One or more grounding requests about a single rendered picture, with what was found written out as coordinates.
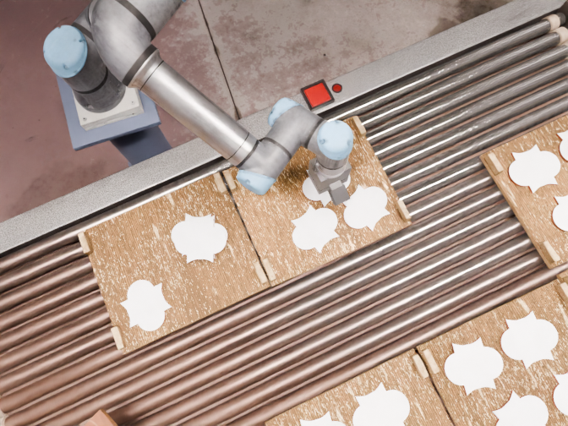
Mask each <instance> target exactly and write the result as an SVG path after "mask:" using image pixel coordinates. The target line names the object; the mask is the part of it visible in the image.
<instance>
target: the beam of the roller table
mask: <svg viewBox="0 0 568 426"><path fill-rule="evenodd" d="M565 1H566V0H514V1H512V2H510V3H507V4H505V5H502V6H500V7H498V8H495V9H493V10H491V11H488V12H487V13H485V14H481V15H479V16H477V17H475V18H473V19H470V20H468V21H466V22H463V23H461V24H459V25H456V26H454V27H451V28H449V29H448V30H444V31H442V32H440V33H438V34H436V35H432V36H430V37H429V38H426V39H424V40H422V41H419V42H417V43H415V44H412V45H411V46H407V47H405V48H403V49H401V50H399V51H397V52H393V53H392V54H389V55H387V56H385V57H382V58H380V59H378V60H375V61H373V62H371V63H368V64H366V65H363V66H362V67H360V68H356V69H354V70H353V71H350V72H348V73H346V74H343V75H341V76H338V77H336V78H334V79H331V80H329V81H327V82H326V84H327V86H328V88H329V89H330V92H331V94H332V95H333V96H334V98H335V102H333V103H331V104H330V105H328V106H324V107H322V108H320V109H318V110H316V111H314V112H313V113H314V114H316V115H318V116H319V117H323V116H324V115H327V114H329V113H331V112H334V111H336V110H338V109H340V108H343V107H345V106H348V105H350V104H352V103H353V102H356V101H359V100H361V99H363V98H365V97H367V96H371V95H373V94H374V93H377V92H379V91H381V90H384V89H386V88H388V87H391V86H392V85H395V84H398V83H400V82H402V81H403V80H406V79H409V78H411V77H413V76H415V75H417V74H420V73H422V72H424V71H427V70H429V69H431V68H434V67H436V66H438V65H441V64H442V63H445V62H448V61H450V60H451V59H454V58H456V57H459V56H461V55H463V54H465V53H467V52H470V51H472V50H475V49H477V48H479V47H481V46H484V45H486V44H488V43H490V42H492V41H496V40H498V39H499V38H501V37H504V36H507V35H509V34H511V33H513V32H515V31H518V30H520V29H522V28H525V27H527V26H529V25H532V24H534V23H536V22H538V21H540V20H542V19H543V18H545V17H547V16H549V15H551V14H556V13H557V11H558V10H559V9H560V7H561V6H562V5H563V4H564V2H565ZM333 84H340V85H341V86H342V91H341V92H340V93H335V92H333V91H332V88H331V87H332V85H333ZM274 105H275V104H274ZM274 105H272V106H268V107H267V108H265V109H262V110H260V111H258V112H255V113H253V114H250V115H248V116H247V117H243V118H241V119H239V120H237V121H236V122H237V123H239V124H240V125H241V126H242V127H243V128H245V129H246V130H247V131H248V132H250V133H251V134H252V135H253V136H254V137H255V138H256V139H257V140H258V141H260V142H261V141H262V140H263V138H264V137H265V136H266V135H267V134H268V132H269V131H270V129H271V126H270V125H269V124H268V117H269V115H270V112H271V111H272V108H273V106H274ZM225 159H226V158H224V157H223V156H222V155H220V154H219V153H218V152H217V151H215V150H214V149H213V148H211V147H210V146H209V145H208V144H206V143H205V142H204V141H203V140H202V139H200V138H199V137H198V138H196V139H192V140H190V141H189V142H186V143H184V144H182V145H179V146H177V147H174V148H172V149H170V150H167V151H165V152H163V153H160V154H159V155H157V156H153V157H151V158H149V159H147V160H145V161H142V162H140V163H137V164H135V165H133V166H131V167H128V168H126V169H123V170H122V171H120V172H116V173H114V174H112V175H110V176H108V177H104V178H103V179H101V180H98V181H96V182H94V183H91V184H89V185H86V186H84V187H83V188H79V189H77V190H75V191H73V192H71V193H69V194H65V195H64V196H61V197H59V198H57V199H54V200H52V201H50V202H47V203H45V204H44V205H40V206H38V207H36V208H34V209H32V210H28V211H26V212H24V213H22V214H20V215H18V216H15V217H13V218H10V219H8V220H6V221H3V222H1V223H0V258H2V257H4V256H6V255H8V254H11V253H13V252H15V251H18V250H20V249H22V248H25V247H27V246H29V245H31V244H33V243H36V242H39V241H41V240H42V239H44V238H48V237H50V236H51V235H54V234H56V233H58V232H61V231H63V230H65V229H68V228H70V227H72V226H75V225H77V224H79V223H81V222H83V221H86V220H89V219H90V218H92V217H94V216H98V215H100V214H102V213H104V212H106V211H108V210H111V209H113V208H115V207H118V206H120V205H123V204H125V203H127V202H129V201H131V200H133V199H136V198H138V197H140V196H142V195H145V194H148V193H149V192H152V191H154V190H156V189H158V188H161V187H163V186H166V185H168V184H169V183H173V182H175V181H177V180H179V179H181V178H184V177H187V176H188V175H190V174H192V173H195V172H197V171H200V170H202V169H204V168H206V167H209V166H211V165H213V164H216V163H217V162H219V161H223V160H225Z"/></svg>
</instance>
